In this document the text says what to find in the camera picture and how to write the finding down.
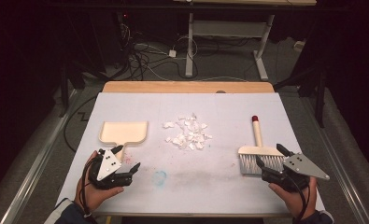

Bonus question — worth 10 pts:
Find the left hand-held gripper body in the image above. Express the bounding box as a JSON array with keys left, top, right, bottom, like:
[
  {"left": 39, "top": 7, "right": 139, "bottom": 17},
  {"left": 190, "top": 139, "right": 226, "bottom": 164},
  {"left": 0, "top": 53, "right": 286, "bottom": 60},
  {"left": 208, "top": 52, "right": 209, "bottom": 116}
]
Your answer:
[{"left": 88, "top": 148, "right": 134, "bottom": 190}]

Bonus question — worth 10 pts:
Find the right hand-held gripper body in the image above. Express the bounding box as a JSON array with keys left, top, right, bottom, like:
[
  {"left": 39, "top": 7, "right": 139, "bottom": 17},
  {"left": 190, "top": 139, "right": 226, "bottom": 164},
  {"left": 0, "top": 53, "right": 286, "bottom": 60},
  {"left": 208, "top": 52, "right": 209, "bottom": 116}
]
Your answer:
[{"left": 261, "top": 153, "right": 331, "bottom": 192}]

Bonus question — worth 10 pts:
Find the cream hand brush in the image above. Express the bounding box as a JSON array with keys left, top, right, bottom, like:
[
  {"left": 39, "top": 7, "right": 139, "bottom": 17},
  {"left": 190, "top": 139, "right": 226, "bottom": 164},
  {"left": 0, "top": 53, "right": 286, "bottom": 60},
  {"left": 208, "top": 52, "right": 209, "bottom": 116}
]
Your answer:
[{"left": 237, "top": 115, "right": 288, "bottom": 175}]

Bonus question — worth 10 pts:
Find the cream plastic dustpan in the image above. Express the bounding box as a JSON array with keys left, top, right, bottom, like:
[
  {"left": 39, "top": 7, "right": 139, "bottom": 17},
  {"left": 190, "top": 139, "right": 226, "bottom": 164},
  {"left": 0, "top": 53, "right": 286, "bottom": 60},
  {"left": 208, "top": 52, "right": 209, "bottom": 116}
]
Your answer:
[{"left": 98, "top": 120, "right": 149, "bottom": 161}]

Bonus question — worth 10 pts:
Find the pile of white paper scraps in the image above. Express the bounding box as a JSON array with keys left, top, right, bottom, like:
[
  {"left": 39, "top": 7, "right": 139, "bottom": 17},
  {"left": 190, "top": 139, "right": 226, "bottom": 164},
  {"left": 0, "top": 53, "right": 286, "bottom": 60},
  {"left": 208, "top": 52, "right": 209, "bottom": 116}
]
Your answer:
[{"left": 163, "top": 113, "right": 214, "bottom": 151}]

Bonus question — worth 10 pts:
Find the person's right hand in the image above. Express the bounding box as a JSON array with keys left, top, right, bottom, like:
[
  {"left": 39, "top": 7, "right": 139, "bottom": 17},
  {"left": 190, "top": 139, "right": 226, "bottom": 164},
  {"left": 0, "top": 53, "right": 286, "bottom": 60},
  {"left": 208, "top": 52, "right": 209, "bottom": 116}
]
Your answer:
[{"left": 269, "top": 177, "right": 318, "bottom": 218}]

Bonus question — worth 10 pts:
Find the person's left hand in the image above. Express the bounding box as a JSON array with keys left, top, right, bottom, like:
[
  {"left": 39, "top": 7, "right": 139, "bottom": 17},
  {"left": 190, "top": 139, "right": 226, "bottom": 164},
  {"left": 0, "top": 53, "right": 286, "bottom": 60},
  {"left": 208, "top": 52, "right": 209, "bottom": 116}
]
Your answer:
[{"left": 74, "top": 151, "right": 124, "bottom": 216}]

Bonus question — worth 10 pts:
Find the black metal stand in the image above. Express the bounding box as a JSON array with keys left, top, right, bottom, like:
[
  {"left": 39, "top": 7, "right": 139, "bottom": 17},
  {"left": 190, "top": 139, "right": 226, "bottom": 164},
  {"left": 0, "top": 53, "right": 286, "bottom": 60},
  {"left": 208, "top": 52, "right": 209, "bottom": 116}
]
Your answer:
[
  {"left": 58, "top": 59, "right": 106, "bottom": 119},
  {"left": 274, "top": 62, "right": 328, "bottom": 129}
]

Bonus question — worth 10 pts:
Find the white metal desk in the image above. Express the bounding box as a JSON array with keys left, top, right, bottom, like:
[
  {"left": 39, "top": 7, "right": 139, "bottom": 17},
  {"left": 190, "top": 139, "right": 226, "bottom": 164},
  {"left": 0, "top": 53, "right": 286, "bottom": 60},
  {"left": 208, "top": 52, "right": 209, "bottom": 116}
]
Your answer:
[{"left": 172, "top": 0, "right": 318, "bottom": 82}]

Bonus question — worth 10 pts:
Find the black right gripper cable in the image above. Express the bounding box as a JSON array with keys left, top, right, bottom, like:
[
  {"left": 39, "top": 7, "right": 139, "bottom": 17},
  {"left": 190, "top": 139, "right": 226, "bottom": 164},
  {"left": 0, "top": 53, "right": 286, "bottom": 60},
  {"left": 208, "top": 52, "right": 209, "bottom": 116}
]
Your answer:
[{"left": 286, "top": 174, "right": 311, "bottom": 224}]

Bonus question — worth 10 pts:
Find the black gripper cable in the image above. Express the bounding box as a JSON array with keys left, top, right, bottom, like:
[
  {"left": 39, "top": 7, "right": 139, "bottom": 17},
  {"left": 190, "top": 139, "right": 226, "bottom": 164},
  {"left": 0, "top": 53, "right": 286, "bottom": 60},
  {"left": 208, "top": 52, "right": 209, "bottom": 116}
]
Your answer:
[
  {"left": 78, "top": 157, "right": 96, "bottom": 217},
  {"left": 286, "top": 174, "right": 311, "bottom": 224}
]

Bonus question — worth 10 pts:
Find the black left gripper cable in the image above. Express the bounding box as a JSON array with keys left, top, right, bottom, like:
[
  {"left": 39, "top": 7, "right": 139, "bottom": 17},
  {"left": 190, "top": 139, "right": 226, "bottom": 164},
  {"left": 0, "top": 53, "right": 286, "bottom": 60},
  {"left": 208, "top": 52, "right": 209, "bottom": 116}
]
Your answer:
[{"left": 78, "top": 157, "right": 96, "bottom": 217}]

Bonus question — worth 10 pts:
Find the aluminium floor rail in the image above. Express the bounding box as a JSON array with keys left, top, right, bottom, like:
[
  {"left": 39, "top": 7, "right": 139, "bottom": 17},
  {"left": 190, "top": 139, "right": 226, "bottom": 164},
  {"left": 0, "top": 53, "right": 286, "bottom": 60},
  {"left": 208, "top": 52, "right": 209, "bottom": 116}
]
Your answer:
[
  {"left": 298, "top": 92, "right": 369, "bottom": 224},
  {"left": 0, "top": 89, "right": 82, "bottom": 224}
]

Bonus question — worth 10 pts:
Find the black floor cable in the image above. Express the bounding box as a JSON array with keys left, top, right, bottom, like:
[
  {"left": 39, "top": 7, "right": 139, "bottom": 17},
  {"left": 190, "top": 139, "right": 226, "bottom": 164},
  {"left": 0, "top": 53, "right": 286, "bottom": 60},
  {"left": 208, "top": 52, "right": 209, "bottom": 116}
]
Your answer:
[{"left": 63, "top": 94, "right": 98, "bottom": 153}]

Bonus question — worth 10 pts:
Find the tangle of floor cables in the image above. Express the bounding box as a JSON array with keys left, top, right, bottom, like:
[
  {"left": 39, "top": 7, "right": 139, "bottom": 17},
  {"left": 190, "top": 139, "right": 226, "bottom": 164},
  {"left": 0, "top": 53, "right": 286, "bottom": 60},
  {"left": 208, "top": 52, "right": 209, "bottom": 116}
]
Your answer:
[{"left": 120, "top": 22, "right": 199, "bottom": 82}]

